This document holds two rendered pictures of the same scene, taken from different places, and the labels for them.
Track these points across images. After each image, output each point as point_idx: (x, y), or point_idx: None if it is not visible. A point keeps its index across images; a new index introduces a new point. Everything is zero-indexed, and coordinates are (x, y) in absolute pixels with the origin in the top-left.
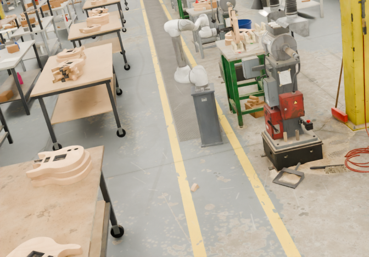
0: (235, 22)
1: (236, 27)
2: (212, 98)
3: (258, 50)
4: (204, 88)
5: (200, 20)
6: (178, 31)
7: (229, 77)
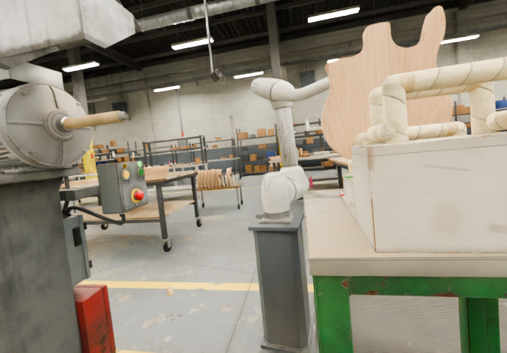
0: (329, 78)
1: (327, 96)
2: (255, 243)
3: (352, 222)
4: (262, 217)
5: (327, 78)
6: (270, 101)
7: (461, 297)
